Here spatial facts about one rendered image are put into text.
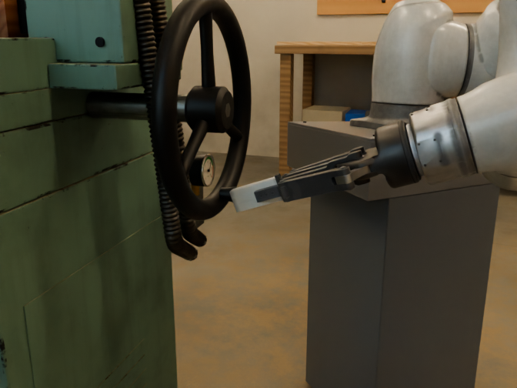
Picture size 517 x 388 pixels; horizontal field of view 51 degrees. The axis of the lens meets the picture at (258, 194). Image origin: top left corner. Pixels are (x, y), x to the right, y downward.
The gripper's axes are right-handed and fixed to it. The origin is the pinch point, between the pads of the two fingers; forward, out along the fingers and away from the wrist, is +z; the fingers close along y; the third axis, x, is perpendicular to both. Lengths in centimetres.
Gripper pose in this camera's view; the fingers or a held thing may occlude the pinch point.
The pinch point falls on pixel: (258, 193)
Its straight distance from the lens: 70.8
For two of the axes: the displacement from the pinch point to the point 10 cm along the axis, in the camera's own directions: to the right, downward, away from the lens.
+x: 3.2, 9.3, 1.6
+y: -2.9, 2.6, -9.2
